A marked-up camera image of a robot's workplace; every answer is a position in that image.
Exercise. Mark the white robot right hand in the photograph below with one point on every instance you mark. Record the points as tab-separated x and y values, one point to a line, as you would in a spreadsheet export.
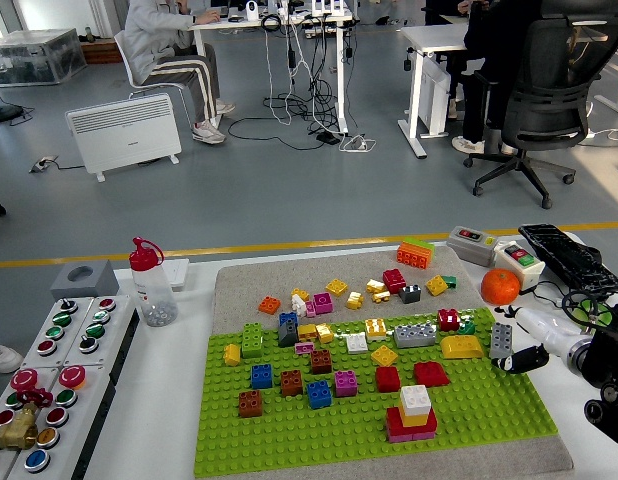
544	325

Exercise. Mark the yellow curved toy brick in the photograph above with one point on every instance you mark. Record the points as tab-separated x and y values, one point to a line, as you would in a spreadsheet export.
461	347

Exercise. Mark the brown toy brick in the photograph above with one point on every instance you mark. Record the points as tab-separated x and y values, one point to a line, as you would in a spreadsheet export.
291	383
250	404
321	362

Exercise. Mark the clear bottle red cap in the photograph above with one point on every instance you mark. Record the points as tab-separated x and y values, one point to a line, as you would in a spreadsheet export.
151	295

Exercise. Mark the black office chair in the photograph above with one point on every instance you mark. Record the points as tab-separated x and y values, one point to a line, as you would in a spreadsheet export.
549	90

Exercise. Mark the magenta toy brick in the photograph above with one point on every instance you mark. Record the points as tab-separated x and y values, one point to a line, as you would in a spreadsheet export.
346	384
323	303

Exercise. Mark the clear storage crate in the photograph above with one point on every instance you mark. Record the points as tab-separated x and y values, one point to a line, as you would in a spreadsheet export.
34	57

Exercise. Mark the white square toy brick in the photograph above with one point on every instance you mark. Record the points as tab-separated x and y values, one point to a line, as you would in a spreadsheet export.
415	398

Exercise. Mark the black fan base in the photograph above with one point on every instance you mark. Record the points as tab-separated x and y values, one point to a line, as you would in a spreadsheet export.
4	112

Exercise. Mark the wooden box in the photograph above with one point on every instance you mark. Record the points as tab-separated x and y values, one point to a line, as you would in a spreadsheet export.
101	52

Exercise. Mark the orange square toy brick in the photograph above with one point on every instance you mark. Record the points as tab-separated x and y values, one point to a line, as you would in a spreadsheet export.
269	305

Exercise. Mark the lime green tall toy brick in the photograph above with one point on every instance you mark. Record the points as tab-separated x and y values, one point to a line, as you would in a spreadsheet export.
253	341

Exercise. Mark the red and white toy brick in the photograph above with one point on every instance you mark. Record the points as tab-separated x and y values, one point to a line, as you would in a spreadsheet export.
449	321

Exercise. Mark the small white toy brick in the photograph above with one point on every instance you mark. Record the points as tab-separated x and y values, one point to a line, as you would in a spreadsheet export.
298	305

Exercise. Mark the light grey long toy brick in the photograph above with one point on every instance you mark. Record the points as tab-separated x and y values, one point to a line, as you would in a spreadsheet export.
415	336

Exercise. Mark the green tape roll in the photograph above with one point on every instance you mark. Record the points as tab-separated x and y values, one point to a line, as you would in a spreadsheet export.
601	315

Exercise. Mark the white panel heater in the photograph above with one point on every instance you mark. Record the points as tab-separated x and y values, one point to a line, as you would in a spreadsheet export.
124	132

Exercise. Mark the white flat wall switch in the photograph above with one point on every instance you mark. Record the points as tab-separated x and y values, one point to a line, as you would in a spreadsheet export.
178	272

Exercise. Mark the grey push-button box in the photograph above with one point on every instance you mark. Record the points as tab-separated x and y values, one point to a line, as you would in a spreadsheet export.
49	330
111	325
4	417
84	415

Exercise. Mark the grey switch box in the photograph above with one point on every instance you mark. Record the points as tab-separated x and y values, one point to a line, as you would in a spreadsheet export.
469	245

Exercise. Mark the large red toy brick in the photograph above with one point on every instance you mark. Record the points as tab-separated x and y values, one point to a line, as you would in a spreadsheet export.
394	425

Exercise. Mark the black keyboard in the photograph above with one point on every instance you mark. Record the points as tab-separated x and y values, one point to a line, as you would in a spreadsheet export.
569	257

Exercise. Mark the orange long toy brick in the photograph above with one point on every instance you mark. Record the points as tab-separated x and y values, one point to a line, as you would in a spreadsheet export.
414	257

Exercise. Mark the dark green toy brick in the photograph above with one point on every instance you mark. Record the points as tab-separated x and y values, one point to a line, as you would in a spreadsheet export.
451	282
467	328

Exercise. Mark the wide pink flat toy brick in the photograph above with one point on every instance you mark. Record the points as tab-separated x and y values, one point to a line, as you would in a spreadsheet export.
401	438

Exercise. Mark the red sloped toy brick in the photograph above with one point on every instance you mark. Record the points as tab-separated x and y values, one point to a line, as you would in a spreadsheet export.
431	375

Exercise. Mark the grey floor socket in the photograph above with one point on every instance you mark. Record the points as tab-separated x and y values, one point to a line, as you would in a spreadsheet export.
43	164

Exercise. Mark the light grey tall toy brick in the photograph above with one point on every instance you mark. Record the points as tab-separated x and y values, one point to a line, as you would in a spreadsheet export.
502	340

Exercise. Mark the white desk camera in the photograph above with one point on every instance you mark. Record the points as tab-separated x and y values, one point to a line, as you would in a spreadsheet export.
252	11

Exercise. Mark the white flat toy brick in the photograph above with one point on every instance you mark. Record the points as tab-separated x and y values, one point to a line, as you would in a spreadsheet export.
357	344

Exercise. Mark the white chair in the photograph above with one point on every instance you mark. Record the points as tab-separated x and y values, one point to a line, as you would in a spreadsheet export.
121	55

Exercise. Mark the orange fruit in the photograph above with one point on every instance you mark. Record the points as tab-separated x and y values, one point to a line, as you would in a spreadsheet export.
500	287

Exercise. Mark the small pink flat toy brick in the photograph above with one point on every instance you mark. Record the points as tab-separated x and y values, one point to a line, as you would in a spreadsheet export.
304	348

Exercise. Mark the green baseplate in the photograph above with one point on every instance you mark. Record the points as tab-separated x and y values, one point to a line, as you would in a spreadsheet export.
339	440

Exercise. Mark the brass valve red handwheel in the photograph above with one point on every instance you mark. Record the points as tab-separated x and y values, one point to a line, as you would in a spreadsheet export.
16	432

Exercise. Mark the white switch box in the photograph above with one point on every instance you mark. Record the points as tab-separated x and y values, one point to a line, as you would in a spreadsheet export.
521	257

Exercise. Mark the blue toy brick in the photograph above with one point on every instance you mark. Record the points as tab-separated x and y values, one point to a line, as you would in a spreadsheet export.
261	377
319	395
288	319

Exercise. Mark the grey block with hole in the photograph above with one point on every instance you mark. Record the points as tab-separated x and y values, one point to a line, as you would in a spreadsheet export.
104	285

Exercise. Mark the yellow and white toy brick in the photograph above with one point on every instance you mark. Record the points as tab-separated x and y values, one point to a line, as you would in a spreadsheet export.
376	330

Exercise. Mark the white computer tower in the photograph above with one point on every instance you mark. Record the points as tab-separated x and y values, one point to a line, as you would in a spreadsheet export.
434	100

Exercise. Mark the small yellow toy brick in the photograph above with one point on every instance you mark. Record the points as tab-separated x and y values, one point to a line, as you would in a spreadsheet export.
375	286
380	296
354	300
300	293

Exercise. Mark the dark grey sloped toy brick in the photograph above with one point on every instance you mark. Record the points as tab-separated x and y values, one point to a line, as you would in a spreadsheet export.
288	335

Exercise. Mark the grey-brown mat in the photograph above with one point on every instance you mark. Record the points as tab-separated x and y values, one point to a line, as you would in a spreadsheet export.
249	285

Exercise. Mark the white desk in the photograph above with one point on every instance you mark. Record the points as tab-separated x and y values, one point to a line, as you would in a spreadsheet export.
341	75
439	37

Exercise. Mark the lime green long toy brick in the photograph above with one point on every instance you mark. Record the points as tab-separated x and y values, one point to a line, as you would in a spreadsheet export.
424	245

